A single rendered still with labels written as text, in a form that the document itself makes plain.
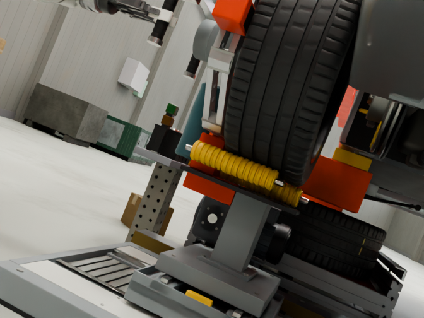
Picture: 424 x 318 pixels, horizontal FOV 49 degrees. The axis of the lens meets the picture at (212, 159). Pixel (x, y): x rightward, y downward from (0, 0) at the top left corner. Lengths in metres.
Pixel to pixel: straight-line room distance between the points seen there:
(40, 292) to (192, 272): 0.37
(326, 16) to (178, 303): 0.76
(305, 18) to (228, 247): 0.65
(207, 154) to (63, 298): 0.51
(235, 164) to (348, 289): 0.86
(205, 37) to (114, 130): 7.19
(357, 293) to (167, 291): 0.93
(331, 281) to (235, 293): 0.77
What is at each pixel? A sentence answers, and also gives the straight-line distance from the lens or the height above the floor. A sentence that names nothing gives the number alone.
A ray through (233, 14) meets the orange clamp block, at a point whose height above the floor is 0.83.
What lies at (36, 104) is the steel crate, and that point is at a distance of 7.86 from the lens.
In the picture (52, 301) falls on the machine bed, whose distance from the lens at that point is 1.16.
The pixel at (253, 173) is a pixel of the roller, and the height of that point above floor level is 0.51.
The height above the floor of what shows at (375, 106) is 0.80.
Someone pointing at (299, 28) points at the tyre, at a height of 0.85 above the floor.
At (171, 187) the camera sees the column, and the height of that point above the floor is 0.33.
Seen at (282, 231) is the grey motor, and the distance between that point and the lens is 1.62.
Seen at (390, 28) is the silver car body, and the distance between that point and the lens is 0.67.
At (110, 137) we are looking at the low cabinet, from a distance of 8.57.
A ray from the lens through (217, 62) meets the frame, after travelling 1.19.
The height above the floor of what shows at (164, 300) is 0.13.
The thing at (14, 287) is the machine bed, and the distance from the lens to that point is 1.21.
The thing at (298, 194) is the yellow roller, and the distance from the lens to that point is 1.34.
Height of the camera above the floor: 0.48
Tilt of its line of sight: 1 degrees up
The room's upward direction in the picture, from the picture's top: 22 degrees clockwise
